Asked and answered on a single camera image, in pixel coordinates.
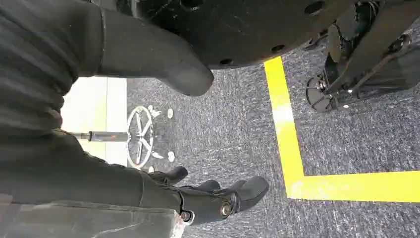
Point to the chrome stool base with casters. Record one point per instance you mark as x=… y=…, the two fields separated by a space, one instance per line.
x=140 y=136

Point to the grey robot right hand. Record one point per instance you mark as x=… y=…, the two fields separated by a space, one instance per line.
x=82 y=187

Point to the ribbed grey right arm sleeve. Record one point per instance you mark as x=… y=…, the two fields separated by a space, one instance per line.
x=36 y=65

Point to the yellow floor tape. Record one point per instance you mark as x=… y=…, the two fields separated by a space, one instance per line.
x=286 y=131

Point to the black round plate with holes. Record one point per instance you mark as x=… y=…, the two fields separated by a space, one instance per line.
x=236 y=29

